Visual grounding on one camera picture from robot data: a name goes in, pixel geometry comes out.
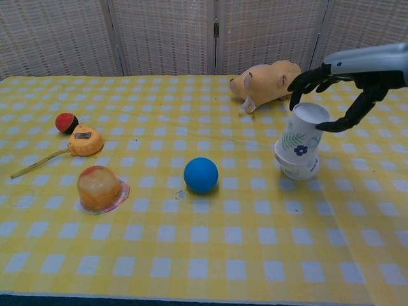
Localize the white cup fern print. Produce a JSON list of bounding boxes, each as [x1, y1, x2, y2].
[[274, 102, 330, 165]]

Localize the orange plush animal toy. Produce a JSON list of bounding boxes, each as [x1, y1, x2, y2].
[[229, 60, 302, 116]]

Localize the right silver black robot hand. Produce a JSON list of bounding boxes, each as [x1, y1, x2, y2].
[[287, 42, 408, 134]]

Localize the red and black ball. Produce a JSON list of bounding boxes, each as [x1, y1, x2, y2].
[[55, 112, 79, 135]]

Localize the yellow tape measure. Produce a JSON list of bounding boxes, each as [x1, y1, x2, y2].
[[10, 124, 105, 180]]

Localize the white cup light-blue flower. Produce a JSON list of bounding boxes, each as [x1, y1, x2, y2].
[[275, 149, 321, 181]]

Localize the blue ball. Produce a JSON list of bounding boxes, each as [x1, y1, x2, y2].
[[183, 157, 219, 194]]

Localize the woven folding screen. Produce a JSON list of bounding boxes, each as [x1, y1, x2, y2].
[[0, 0, 408, 81]]

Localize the yellow checked tablecloth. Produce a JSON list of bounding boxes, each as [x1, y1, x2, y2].
[[0, 74, 379, 303], [280, 73, 408, 306]]

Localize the orange jelly cup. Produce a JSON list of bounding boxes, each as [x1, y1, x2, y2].
[[76, 164, 131, 215]]

